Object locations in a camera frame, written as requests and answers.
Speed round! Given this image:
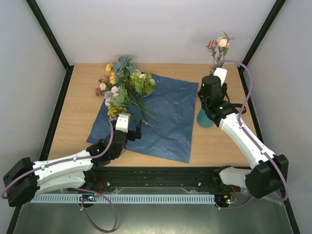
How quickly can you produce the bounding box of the teal cylindrical vase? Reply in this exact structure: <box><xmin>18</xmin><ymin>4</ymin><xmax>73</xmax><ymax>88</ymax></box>
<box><xmin>196</xmin><ymin>108</ymin><xmax>215</xmax><ymax>128</ymax></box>

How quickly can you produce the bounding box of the blue wrapping paper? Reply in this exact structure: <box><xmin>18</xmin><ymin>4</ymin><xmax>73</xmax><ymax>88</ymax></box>
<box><xmin>86</xmin><ymin>74</ymin><xmax>198</xmax><ymax>163</ymax></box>

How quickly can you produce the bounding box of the pink rose flower stem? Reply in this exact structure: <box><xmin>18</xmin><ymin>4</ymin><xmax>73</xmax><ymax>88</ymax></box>
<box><xmin>206</xmin><ymin>32</ymin><xmax>234</xmax><ymax>75</ymax></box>

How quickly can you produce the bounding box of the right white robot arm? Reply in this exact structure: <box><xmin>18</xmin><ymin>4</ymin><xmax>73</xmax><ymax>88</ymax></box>
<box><xmin>198</xmin><ymin>75</ymin><xmax>289</xmax><ymax>199</ymax></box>

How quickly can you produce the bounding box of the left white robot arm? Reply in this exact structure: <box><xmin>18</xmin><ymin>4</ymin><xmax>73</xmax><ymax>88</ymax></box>
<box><xmin>0</xmin><ymin>119</ymin><xmax>142</xmax><ymax>207</ymax></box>

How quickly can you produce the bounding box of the artificial flower bunch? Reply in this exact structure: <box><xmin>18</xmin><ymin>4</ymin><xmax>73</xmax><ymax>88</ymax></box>
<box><xmin>95</xmin><ymin>56</ymin><xmax>156</xmax><ymax>127</ymax></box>

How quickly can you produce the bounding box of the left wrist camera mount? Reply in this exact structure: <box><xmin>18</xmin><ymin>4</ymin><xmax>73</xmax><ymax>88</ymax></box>
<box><xmin>115</xmin><ymin>113</ymin><xmax>131</xmax><ymax>133</ymax></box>

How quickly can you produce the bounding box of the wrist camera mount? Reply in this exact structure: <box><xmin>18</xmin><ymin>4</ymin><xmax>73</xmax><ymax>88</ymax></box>
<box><xmin>115</xmin><ymin>113</ymin><xmax>131</xmax><ymax>133</ymax></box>
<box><xmin>213</xmin><ymin>67</ymin><xmax>227</xmax><ymax>85</ymax></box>

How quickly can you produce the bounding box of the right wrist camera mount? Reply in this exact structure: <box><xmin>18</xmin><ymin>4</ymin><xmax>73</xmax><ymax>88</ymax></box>
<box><xmin>213</xmin><ymin>67</ymin><xmax>227</xmax><ymax>85</ymax></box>

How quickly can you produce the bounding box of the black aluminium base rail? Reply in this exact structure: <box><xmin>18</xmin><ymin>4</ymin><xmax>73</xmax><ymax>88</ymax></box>
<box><xmin>84</xmin><ymin>166</ymin><xmax>241</xmax><ymax>194</ymax></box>

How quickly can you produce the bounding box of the light blue slotted cable duct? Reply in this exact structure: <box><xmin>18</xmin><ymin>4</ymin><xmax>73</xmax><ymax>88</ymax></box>
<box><xmin>30</xmin><ymin>194</ymin><xmax>215</xmax><ymax>204</ymax></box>

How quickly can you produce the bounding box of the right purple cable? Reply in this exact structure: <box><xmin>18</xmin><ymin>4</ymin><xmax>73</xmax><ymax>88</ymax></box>
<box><xmin>211</xmin><ymin>59</ymin><xmax>290</xmax><ymax>210</ymax></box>

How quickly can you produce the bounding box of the purple cable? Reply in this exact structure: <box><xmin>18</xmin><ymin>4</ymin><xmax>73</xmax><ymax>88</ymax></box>
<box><xmin>1</xmin><ymin>117</ymin><xmax>119</xmax><ymax>233</ymax></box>
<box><xmin>211</xmin><ymin>59</ymin><xmax>290</xmax><ymax>210</ymax></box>

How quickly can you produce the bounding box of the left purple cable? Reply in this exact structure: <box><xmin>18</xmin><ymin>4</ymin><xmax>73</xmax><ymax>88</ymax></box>
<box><xmin>1</xmin><ymin>117</ymin><xmax>119</xmax><ymax>233</ymax></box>

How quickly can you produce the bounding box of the black frame post right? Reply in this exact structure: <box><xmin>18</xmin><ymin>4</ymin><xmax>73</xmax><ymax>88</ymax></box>
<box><xmin>238</xmin><ymin>0</ymin><xmax>288</xmax><ymax>71</ymax></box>

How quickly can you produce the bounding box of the black frame post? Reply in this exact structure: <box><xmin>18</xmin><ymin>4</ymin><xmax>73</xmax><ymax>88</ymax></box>
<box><xmin>25</xmin><ymin>0</ymin><xmax>74</xmax><ymax>71</ymax></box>
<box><xmin>238</xmin><ymin>0</ymin><xmax>288</xmax><ymax>71</ymax></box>

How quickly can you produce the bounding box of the black frame post left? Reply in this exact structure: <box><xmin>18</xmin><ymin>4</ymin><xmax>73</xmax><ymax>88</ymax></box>
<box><xmin>25</xmin><ymin>0</ymin><xmax>74</xmax><ymax>71</ymax></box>

